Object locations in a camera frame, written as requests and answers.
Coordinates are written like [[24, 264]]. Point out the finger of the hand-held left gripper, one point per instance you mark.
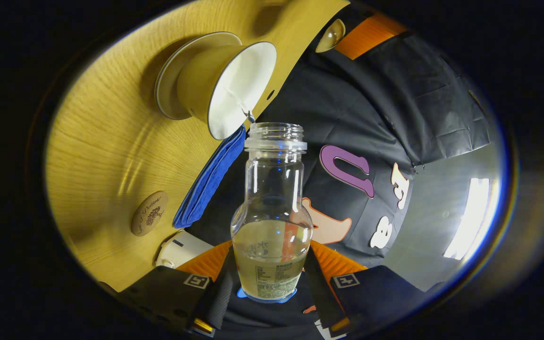
[[369, 35]]

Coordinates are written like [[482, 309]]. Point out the round wooden coaster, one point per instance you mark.
[[149, 213]]

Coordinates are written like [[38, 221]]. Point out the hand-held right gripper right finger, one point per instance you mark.
[[376, 293]]

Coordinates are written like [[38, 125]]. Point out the folded blue towel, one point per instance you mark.
[[208, 184]]

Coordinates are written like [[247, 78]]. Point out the cream ceramic saucer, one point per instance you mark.
[[170, 80]]

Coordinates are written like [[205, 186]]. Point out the cream ceramic teacup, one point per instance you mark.
[[206, 75]]

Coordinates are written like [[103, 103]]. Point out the black backdrop cloth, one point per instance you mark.
[[361, 108]]

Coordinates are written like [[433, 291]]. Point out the cream teacup lid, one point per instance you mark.
[[331, 35]]

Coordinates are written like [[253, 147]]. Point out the cream toaster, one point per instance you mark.
[[182, 248]]

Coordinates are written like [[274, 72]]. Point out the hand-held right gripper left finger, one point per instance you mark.
[[168, 293]]

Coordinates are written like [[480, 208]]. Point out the clear glass water bottle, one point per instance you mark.
[[272, 245]]

